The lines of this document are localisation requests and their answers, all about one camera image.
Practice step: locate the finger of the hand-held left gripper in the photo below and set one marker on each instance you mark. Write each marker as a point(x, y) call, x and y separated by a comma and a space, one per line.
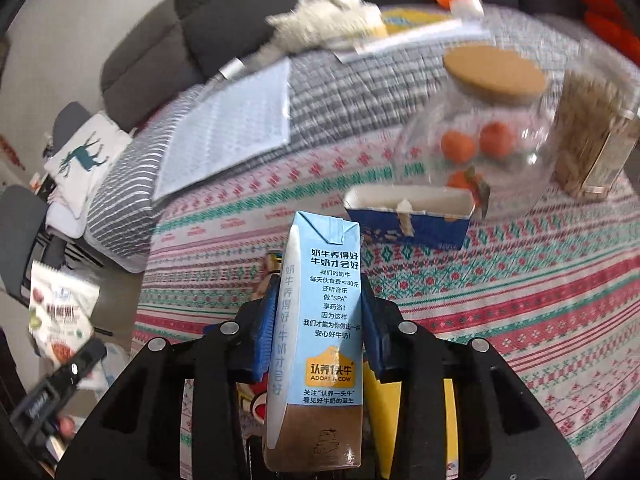
point(80, 362)

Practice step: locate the orange mandarin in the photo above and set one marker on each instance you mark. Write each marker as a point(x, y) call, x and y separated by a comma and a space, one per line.
point(462, 180)
point(496, 139)
point(457, 146)

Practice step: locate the white paper strip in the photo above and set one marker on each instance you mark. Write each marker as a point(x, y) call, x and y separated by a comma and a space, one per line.
point(400, 40)

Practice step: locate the clear jar of biscuits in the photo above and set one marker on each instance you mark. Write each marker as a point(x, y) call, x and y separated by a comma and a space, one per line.
point(585, 125)

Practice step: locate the white snack bag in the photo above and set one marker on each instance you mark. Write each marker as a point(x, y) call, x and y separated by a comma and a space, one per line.
point(60, 310)

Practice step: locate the blue open cardboard box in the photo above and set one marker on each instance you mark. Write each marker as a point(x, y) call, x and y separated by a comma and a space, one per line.
point(430, 232)

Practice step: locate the red plush toy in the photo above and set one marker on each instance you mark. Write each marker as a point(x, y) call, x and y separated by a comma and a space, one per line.
point(607, 25)

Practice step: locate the grey sofa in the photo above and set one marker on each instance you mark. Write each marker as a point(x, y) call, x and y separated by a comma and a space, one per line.
point(225, 10)

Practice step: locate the grey striped blanket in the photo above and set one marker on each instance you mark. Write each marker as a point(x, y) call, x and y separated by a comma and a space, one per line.
point(130, 185)

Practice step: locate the blue milk carton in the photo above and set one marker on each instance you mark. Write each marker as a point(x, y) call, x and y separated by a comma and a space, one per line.
point(320, 310)

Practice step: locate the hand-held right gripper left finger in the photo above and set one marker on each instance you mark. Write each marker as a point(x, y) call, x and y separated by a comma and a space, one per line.
point(265, 335)

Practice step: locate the small white packet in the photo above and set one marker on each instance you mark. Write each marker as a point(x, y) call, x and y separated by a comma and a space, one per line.
point(232, 67)

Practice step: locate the yellow book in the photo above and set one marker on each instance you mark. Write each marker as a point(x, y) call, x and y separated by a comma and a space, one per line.
point(410, 20)

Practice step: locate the white printed paper sheet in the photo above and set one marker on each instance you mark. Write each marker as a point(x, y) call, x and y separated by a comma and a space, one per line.
point(235, 120)

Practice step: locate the white plush toy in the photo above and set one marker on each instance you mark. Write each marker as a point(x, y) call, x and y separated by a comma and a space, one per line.
point(325, 15)

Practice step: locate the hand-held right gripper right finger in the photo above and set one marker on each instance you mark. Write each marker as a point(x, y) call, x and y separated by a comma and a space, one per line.
point(372, 330)

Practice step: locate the patterned tablecloth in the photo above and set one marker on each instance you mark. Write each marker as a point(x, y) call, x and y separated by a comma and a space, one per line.
point(500, 285)

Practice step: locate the white deer pillow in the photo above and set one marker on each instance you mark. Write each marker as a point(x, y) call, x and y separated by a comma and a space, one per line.
point(85, 155)

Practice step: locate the yellow sponge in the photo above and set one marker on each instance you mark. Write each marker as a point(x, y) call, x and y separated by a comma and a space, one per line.
point(390, 410)

